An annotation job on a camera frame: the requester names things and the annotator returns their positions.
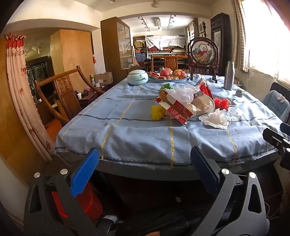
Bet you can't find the red striped snack packet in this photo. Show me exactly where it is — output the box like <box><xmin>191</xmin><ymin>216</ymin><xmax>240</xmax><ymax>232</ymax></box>
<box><xmin>196</xmin><ymin>78</ymin><xmax>214</xmax><ymax>100</ymax></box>

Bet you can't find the pale green ceramic jar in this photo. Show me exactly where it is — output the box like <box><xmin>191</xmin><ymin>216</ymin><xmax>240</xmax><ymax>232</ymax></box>
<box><xmin>127</xmin><ymin>70</ymin><xmax>149</xmax><ymax>86</ymax></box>

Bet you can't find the red tassel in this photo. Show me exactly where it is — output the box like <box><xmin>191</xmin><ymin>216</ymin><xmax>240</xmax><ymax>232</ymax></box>
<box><xmin>213</xmin><ymin>97</ymin><xmax>230</xmax><ymax>110</ymax></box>

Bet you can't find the blue fruit plate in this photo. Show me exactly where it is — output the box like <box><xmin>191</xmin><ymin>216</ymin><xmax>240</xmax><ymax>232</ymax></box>
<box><xmin>148</xmin><ymin>73</ymin><xmax>190</xmax><ymax>81</ymax></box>

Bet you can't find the dark lattice display cabinet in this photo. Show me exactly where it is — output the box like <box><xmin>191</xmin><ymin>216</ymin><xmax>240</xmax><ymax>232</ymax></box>
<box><xmin>26</xmin><ymin>56</ymin><xmax>55</xmax><ymax>98</ymax></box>

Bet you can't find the grey padded chair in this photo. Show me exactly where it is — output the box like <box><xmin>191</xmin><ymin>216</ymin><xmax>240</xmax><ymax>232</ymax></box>
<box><xmin>263</xmin><ymin>82</ymin><xmax>290</xmax><ymax>122</ymax></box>

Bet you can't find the white dust cover cloth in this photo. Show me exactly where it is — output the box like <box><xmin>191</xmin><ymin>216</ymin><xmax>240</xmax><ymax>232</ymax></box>
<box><xmin>145</xmin><ymin>34</ymin><xmax>188</xmax><ymax>51</ymax></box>

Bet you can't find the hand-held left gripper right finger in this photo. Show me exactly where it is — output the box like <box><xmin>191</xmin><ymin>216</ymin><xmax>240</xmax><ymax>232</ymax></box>
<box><xmin>190</xmin><ymin>146</ymin><xmax>268</xmax><ymax>236</ymax></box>

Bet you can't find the dark grey oval table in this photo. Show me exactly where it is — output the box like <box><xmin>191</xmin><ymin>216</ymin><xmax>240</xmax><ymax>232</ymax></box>
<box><xmin>53</xmin><ymin>150</ymin><xmax>283</xmax><ymax>218</ymax></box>

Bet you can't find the white tissue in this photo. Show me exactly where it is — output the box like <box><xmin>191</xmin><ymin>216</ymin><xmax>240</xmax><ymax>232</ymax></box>
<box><xmin>199</xmin><ymin>108</ymin><xmax>230</xmax><ymax>130</ymax></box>

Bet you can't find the glass door wooden cabinet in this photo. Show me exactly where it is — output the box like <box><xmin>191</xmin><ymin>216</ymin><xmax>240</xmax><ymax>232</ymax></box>
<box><xmin>100</xmin><ymin>17</ymin><xmax>136</xmax><ymax>76</ymax></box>

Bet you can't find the beige window curtain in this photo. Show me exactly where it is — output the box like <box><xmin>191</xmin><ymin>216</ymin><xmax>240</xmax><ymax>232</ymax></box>
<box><xmin>231</xmin><ymin>0</ymin><xmax>250</xmax><ymax>72</ymax></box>

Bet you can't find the pink floral curtain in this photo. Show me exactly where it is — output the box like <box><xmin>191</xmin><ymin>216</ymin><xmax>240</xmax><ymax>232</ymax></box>
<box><xmin>5</xmin><ymin>34</ymin><xmax>55</xmax><ymax>162</ymax></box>

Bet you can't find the clear plastic cup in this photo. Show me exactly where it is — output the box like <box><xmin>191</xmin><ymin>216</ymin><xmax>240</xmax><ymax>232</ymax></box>
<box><xmin>228</xmin><ymin>106</ymin><xmax>242</xmax><ymax>122</ymax></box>

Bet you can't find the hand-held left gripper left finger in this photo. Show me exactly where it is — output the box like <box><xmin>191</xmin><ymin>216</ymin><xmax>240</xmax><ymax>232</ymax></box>
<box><xmin>24</xmin><ymin>147</ymin><xmax>102</xmax><ymax>236</ymax></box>

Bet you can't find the red and white paper box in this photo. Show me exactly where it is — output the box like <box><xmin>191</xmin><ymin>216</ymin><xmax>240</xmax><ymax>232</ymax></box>
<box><xmin>155</xmin><ymin>89</ymin><xmax>195</xmax><ymax>125</ymax></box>

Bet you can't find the carved wooden chair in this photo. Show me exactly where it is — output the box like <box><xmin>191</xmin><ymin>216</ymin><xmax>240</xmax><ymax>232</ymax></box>
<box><xmin>151</xmin><ymin>54</ymin><xmax>188</xmax><ymax>73</ymax></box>

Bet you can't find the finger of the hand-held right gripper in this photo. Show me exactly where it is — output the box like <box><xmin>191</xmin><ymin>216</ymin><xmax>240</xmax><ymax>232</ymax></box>
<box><xmin>263</xmin><ymin>128</ymin><xmax>290</xmax><ymax>150</ymax></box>
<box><xmin>280</xmin><ymin>123</ymin><xmax>290</xmax><ymax>137</ymax></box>

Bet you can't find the carved wooden armchair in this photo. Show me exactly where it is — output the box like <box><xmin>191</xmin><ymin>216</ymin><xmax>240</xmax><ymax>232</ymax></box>
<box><xmin>34</xmin><ymin>66</ymin><xmax>106</xmax><ymax>127</ymax></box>

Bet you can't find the white plastic bag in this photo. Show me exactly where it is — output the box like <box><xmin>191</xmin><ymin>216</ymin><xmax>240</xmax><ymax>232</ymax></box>
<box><xmin>169</xmin><ymin>85</ymin><xmax>200</xmax><ymax>105</ymax></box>

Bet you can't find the cardboard box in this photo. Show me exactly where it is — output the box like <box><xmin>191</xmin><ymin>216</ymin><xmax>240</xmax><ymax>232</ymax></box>
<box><xmin>95</xmin><ymin>72</ymin><xmax>113</xmax><ymax>85</ymax></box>

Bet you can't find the stainless steel bottle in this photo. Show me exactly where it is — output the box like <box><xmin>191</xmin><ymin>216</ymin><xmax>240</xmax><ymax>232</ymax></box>
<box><xmin>224</xmin><ymin>61</ymin><xmax>236</xmax><ymax>91</ymax></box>

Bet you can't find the dark wooden side table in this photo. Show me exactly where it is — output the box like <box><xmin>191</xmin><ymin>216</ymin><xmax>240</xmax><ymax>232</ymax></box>
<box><xmin>75</xmin><ymin>84</ymin><xmax>114</xmax><ymax>107</ymax></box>

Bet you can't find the dark carved framed panel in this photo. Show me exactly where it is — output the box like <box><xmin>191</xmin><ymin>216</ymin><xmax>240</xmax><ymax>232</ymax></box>
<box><xmin>211</xmin><ymin>13</ymin><xmax>233</xmax><ymax>75</ymax></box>

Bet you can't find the round embroidered table screen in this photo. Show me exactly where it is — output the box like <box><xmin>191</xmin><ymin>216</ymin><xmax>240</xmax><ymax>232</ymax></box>
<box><xmin>187</xmin><ymin>21</ymin><xmax>219</xmax><ymax>80</ymax></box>

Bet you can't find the beige paper cup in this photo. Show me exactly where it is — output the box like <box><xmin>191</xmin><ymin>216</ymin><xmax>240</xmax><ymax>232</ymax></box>
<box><xmin>190</xmin><ymin>94</ymin><xmax>215</xmax><ymax>117</ymax></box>

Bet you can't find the orange red round fruit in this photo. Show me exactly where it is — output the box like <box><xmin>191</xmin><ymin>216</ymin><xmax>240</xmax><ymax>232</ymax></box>
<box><xmin>173</xmin><ymin>69</ymin><xmax>187</xmax><ymax>79</ymax></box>

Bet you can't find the blue checked tablecloth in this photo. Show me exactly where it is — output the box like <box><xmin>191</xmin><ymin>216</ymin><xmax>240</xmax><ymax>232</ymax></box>
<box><xmin>54</xmin><ymin>73</ymin><xmax>280</xmax><ymax>169</ymax></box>

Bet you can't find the red plastic mesh basket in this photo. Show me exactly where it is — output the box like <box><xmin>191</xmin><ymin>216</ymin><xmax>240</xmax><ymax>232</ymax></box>
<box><xmin>52</xmin><ymin>182</ymin><xmax>103</xmax><ymax>221</ymax></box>

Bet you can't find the plywood wardrobe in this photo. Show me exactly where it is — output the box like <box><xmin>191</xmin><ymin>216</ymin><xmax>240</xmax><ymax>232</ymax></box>
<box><xmin>50</xmin><ymin>29</ymin><xmax>96</xmax><ymax>91</ymax></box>

